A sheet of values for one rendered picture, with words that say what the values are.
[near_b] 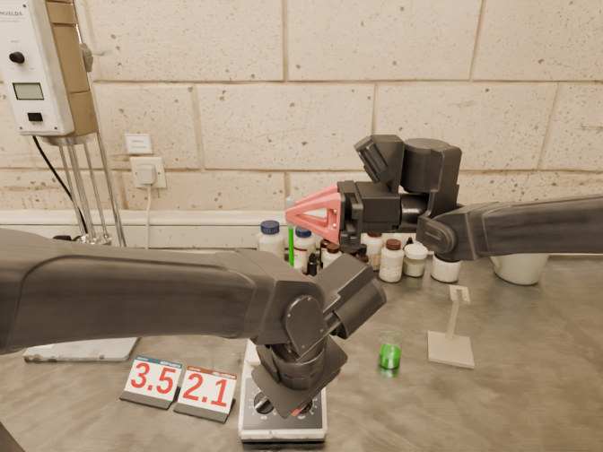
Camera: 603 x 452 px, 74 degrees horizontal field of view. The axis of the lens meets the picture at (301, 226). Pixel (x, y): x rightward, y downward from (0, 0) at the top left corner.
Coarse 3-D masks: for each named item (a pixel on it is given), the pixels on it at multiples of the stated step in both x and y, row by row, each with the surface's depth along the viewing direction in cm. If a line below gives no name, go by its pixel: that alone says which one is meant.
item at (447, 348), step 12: (456, 288) 74; (456, 300) 71; (468, 300) 70; (456, 312) 76; (432, 336) 79; (444, 336) 79; (456, 336) 79; (432, 348) 76; (444, 348) 76; (456, 348) 76; (468, 348) 76; (432, 360) 74; (444, 360) 74; (456, 360) 74; (468, 360) 74
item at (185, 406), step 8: (232, 392) 65; (184, 400) 65; (232, 400) 66; (176, 408) 64; (184, 408) 64; (192, 408) 64; (200, 408) 64; (208, 408) 64; (216, 408) 64; (200, 416) 63; (208, 416) 63; (216, 416) 63; (224, 416) 63
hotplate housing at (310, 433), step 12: (240, 396) 61; (324, 396) 61; (240, 408) 60; (324, 408) 60; (240, 420) 59; (324, 420) 59; (240, 432) 58; (252, 432) 58; (264, 432) 58; (276, 432) 58; (288, 432) 58; (300, 432) 58; (312, 432) 58; (324, 432) 59
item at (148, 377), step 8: (136, 368) 69; (144, 368) 69; (152, 368) 69; (160, 368) 68; (168, 368) 68; (176, 368) 68; (136, 376) 68; (144, 376) 68; (152, 376) 68; (160, 376) 68; (168, 376) 67; (176, 376) 67; (128, 384) 68; (136, 384) 68; (144, 384) 68; (152, 384) 67; (160, 384) 67; (168, 384) 67; (152, 392) 67; (160, 392) 67; (168, 392) 66
